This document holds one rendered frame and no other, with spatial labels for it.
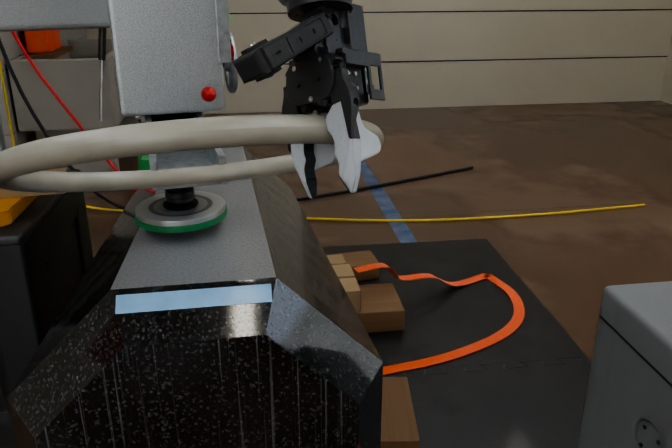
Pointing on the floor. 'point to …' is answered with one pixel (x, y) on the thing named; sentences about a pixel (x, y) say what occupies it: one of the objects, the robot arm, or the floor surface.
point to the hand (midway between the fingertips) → (326, 184)
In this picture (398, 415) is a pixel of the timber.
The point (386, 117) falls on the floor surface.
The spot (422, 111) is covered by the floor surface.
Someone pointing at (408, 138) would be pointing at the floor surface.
